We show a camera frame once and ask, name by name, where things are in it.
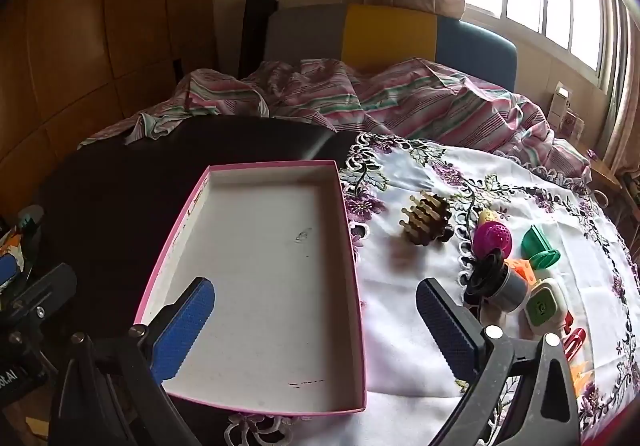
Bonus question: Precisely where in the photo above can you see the multicolour padded headboard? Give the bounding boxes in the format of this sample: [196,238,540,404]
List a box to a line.
[262,3,517,92]

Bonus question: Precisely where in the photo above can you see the white and green square stamp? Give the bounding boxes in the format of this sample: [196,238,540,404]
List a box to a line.
[522,279,568,339]

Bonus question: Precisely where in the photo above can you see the orange cube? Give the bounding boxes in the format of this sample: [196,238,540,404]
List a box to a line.
[515,259,537,287]

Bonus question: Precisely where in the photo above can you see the white carton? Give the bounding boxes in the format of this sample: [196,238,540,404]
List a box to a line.
[547,81,573,122]

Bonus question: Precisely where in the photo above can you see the white embroidered floral tablecloth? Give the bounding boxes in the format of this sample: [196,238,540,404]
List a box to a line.
[225,132,640,446]

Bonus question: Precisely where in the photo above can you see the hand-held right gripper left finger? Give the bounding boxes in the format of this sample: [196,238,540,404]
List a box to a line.
[48,277,217,446]

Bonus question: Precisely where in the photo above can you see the black stacked rings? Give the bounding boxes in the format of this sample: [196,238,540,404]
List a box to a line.
[462,251,508,307]

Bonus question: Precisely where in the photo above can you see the magenta perforated ball toy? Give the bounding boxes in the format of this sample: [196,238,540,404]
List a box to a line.
[472,221,514,259]

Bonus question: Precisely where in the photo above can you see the brown wooden peg toy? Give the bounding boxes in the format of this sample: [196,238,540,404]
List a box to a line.
[398,191,455,245]

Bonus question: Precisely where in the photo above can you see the grey cylinder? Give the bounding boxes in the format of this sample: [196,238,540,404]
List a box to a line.
[487,266,531,314]

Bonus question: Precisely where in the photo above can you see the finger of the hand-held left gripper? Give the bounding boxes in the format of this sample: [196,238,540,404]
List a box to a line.
[10,263,78,327]
[0,253,23,287]

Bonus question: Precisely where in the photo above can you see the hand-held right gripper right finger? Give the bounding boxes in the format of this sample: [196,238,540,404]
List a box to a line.
[416,277,583,446]

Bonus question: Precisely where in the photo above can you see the green round ridged lid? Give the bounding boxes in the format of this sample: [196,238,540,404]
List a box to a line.
[530,250,562,271]

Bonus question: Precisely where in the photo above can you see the green plastic block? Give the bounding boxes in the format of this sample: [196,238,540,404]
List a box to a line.
[521,225,553,257]

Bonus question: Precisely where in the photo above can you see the pink cardboard box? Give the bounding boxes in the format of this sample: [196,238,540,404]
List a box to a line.
[135,160,368,416]

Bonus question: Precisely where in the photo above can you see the red puzzle piece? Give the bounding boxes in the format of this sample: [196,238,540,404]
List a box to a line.
[564,326,587,363]

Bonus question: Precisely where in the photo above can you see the pink striped blanket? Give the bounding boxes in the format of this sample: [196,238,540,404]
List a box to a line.
[77,57,593,177]

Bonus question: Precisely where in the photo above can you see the wooden nightstand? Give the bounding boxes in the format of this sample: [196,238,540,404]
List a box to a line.
[575,146,626,207]

